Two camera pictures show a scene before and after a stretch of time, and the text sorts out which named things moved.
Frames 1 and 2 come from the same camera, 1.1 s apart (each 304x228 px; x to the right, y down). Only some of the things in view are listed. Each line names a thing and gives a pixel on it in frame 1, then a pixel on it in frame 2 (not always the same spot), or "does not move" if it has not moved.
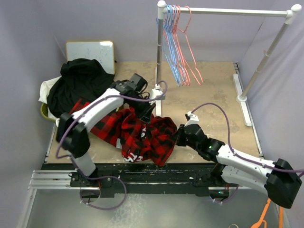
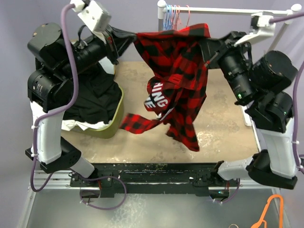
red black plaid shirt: x=152 y=139 → x=177 y=59
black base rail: x=118 y=180 does not move
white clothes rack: x=158 y=92 does not move
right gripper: x=180 y=132 → x=212 y=47
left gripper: x=148 y=109 → x=120 y=41
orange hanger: x=257 y=224 does not move
